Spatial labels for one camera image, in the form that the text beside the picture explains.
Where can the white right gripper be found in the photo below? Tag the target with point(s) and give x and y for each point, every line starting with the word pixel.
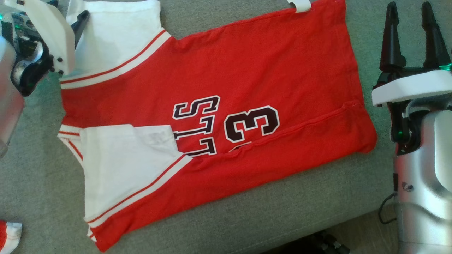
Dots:
pixel 413 86

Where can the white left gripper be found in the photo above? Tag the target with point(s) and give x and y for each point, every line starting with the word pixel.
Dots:
pixel 46 24

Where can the red white number jersey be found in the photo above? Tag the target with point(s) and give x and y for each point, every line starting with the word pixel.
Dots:
pixel 247 70

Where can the red shorts white stripe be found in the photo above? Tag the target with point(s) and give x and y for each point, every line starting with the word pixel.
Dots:
pixel 9 234

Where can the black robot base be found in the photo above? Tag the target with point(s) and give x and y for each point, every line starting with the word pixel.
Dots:
pixel 310 243

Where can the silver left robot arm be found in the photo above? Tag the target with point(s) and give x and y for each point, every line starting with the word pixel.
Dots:
pixel 9 113

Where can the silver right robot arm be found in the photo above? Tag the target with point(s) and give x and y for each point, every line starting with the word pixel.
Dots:
pixel 427 176

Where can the large grey sofa seat cushion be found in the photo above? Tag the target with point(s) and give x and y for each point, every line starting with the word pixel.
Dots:
pixel 35 183

